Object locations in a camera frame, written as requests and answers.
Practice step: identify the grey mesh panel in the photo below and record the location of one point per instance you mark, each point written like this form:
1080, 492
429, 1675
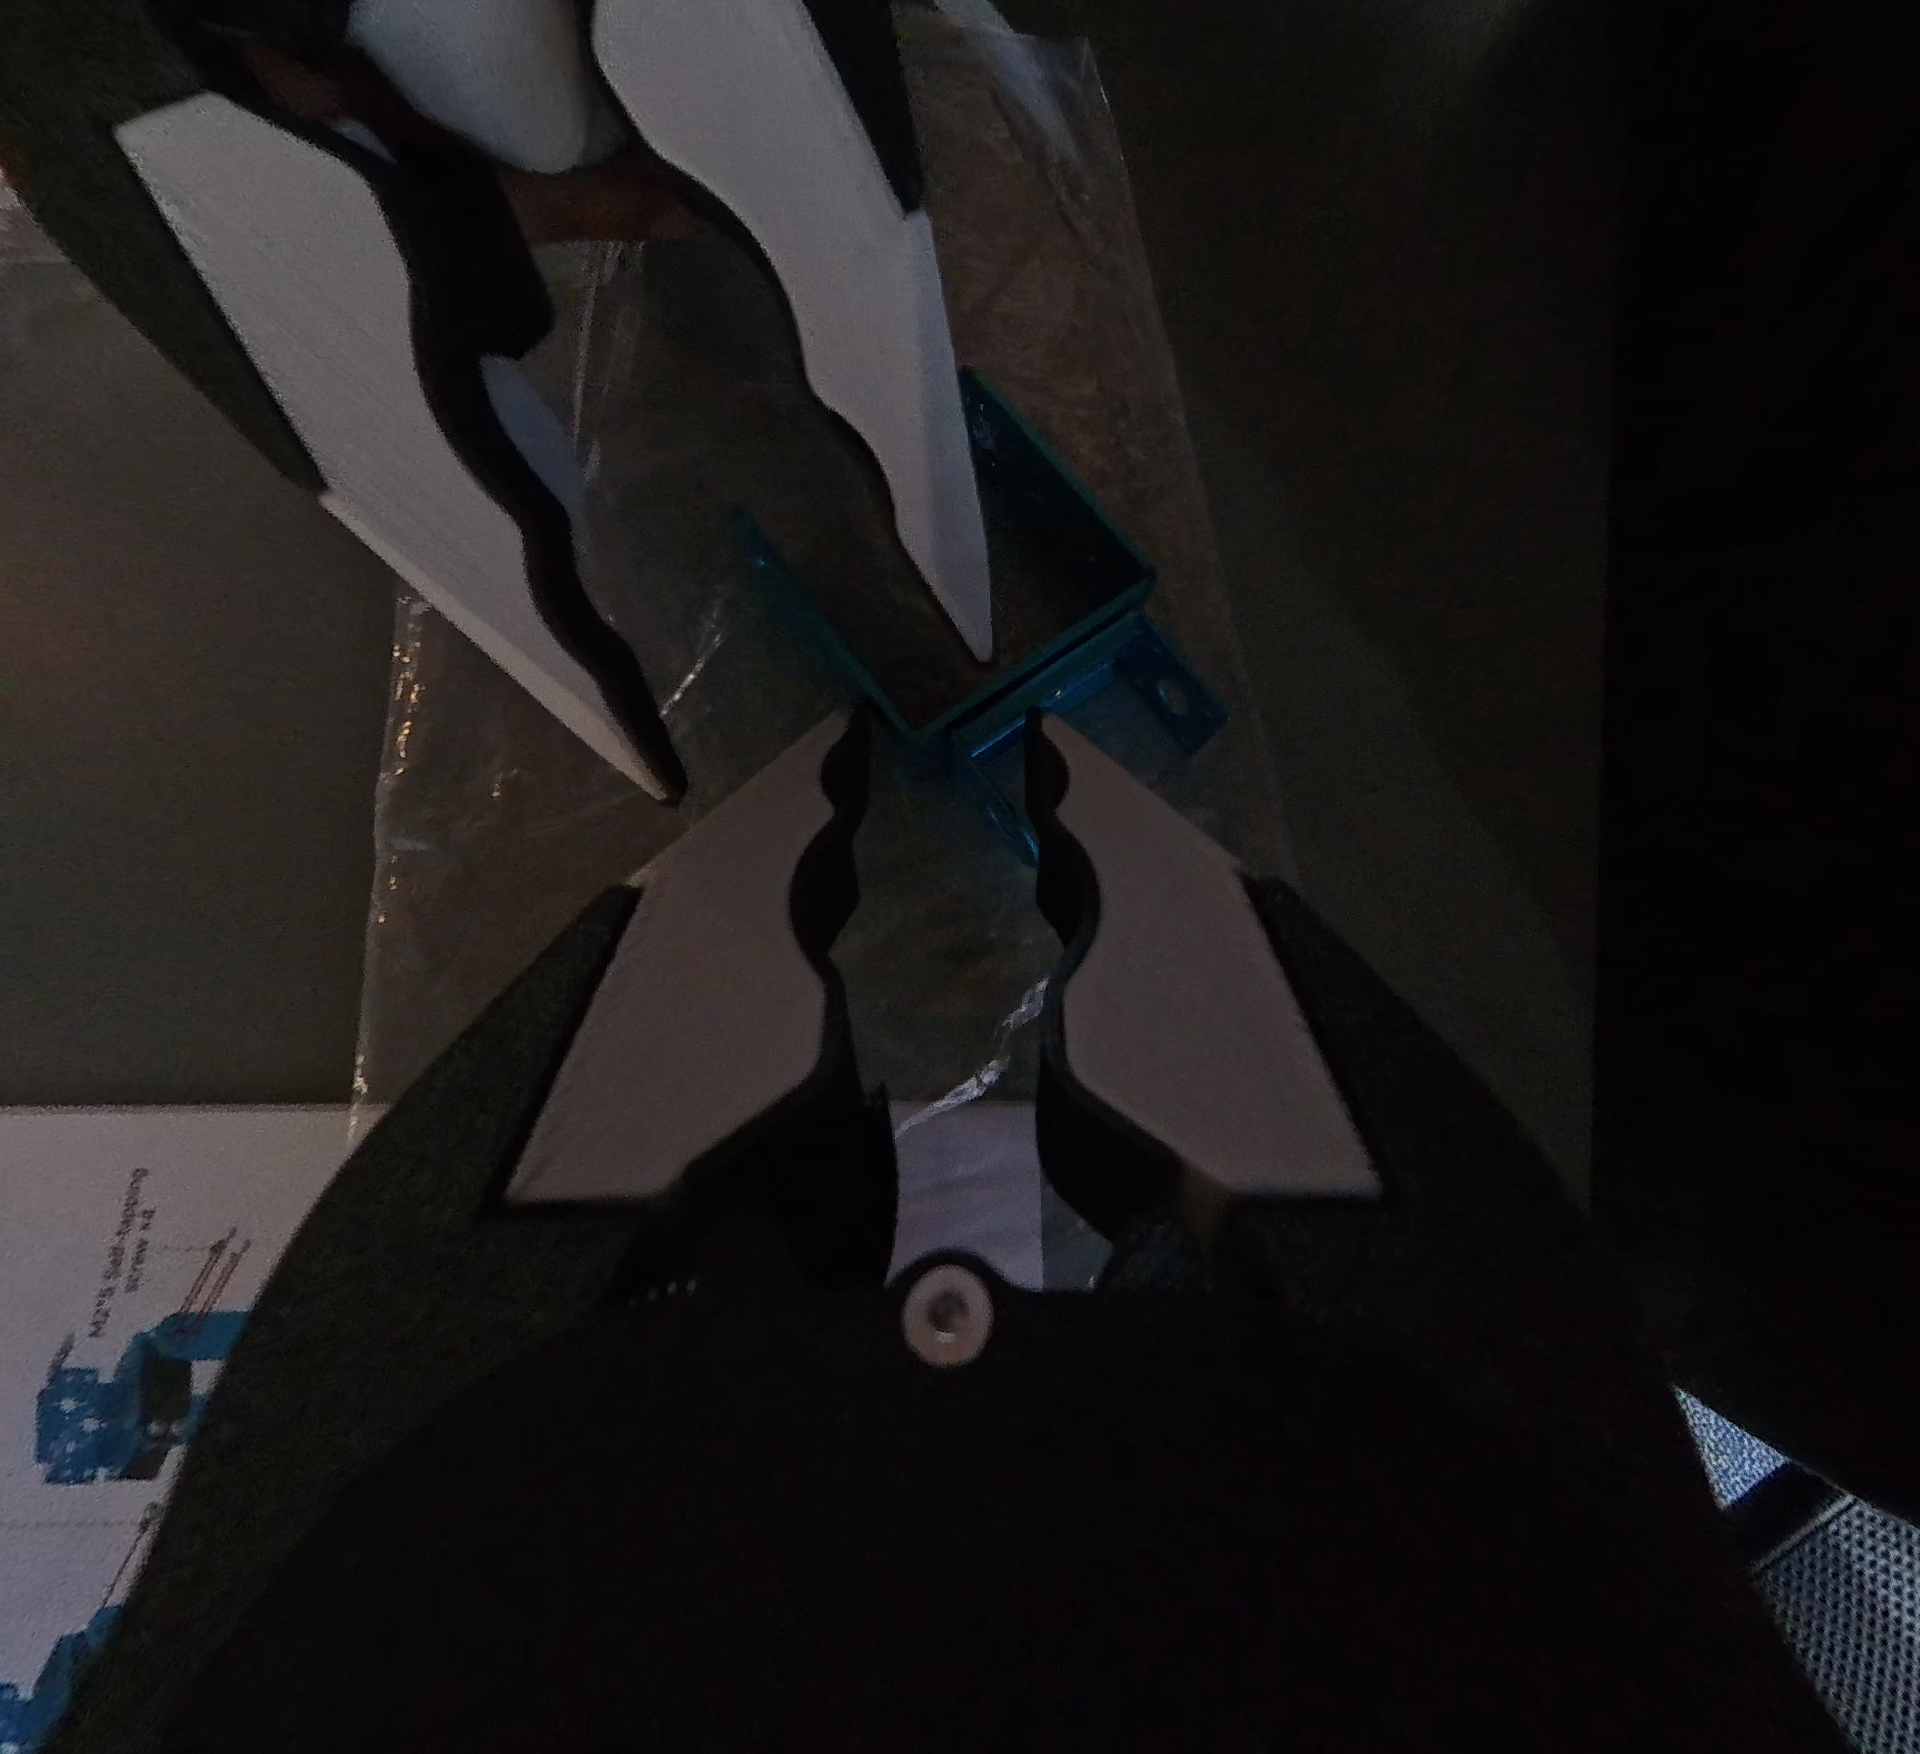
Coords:
1830, 1590

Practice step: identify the white printed instruction sheet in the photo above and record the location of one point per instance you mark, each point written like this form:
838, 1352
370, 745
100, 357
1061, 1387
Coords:
90, 1214

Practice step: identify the clear plastic bag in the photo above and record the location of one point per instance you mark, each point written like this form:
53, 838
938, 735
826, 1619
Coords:
1049, 284

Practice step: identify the large blue metal U bracket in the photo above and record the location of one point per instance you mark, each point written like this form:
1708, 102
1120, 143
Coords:
1080, 538

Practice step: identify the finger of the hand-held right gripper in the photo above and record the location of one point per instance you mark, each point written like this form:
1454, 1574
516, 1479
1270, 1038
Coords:
781, 134
301, 315

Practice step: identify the small blue flanged metal bracket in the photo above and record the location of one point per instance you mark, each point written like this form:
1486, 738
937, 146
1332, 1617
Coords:
1157, 704

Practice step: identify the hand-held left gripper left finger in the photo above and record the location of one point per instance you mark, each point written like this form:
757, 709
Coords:
690, 1035

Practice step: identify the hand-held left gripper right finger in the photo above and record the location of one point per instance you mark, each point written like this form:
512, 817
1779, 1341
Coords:
1201, 1019

